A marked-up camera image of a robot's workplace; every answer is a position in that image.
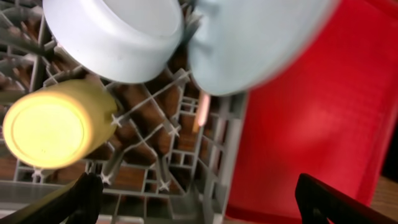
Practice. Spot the red plastic tray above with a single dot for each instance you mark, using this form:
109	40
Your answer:
331	115

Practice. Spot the yellow plastic cup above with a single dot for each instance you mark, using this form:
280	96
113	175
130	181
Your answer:
56	126

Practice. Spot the light green bowl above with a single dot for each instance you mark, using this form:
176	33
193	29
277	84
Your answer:
127	41

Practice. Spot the wooden chopstick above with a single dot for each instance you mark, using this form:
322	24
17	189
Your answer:
201	116

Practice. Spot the light blue plate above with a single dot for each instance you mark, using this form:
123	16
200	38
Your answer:
240	44

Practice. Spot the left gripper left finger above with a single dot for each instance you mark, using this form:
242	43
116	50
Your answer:
78	202

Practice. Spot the grey dishwasher rack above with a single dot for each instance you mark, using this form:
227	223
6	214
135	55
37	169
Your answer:
157	167

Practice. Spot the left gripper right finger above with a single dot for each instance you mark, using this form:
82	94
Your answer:
321	203

